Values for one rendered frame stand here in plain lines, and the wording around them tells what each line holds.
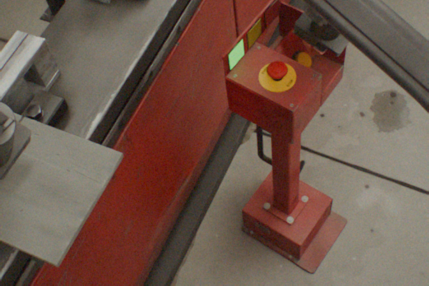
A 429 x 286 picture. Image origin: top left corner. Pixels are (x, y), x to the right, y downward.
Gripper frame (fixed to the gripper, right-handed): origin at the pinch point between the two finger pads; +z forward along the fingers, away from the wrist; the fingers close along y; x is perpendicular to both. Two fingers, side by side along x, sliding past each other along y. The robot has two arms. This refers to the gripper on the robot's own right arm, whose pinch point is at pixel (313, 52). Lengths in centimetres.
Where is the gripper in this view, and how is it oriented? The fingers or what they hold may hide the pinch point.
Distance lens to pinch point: 128.4
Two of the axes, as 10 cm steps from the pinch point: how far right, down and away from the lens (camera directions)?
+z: -1.0, 3.9, 9.1
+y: -8.0, -5.8, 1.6
